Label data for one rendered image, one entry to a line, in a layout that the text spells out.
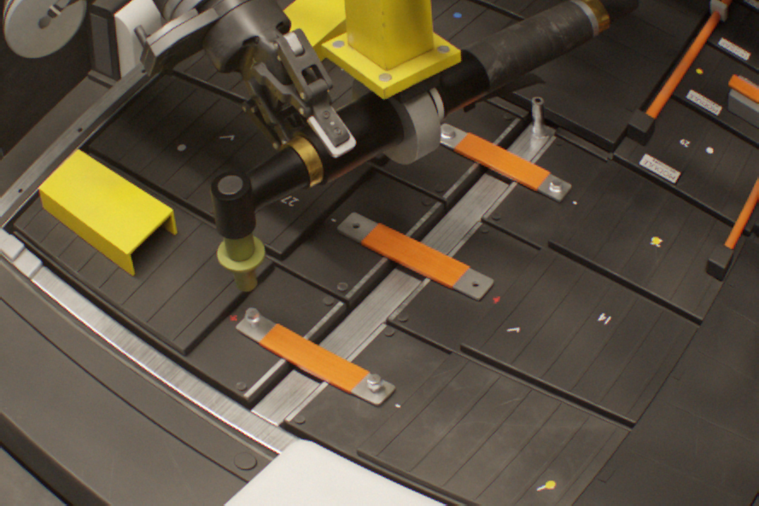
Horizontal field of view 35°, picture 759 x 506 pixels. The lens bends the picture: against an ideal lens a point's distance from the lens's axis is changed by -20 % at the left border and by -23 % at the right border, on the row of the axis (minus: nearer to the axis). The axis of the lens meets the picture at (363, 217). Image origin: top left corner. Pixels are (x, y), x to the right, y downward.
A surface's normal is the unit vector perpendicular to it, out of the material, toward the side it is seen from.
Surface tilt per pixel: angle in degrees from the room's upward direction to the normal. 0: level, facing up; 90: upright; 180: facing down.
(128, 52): 90
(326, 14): 0
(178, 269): 0
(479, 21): 0
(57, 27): 90
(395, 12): 90
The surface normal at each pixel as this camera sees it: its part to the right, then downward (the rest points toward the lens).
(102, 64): -0.60, 0.59
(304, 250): -0.06, -0.71
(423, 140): 0.61, 0.48
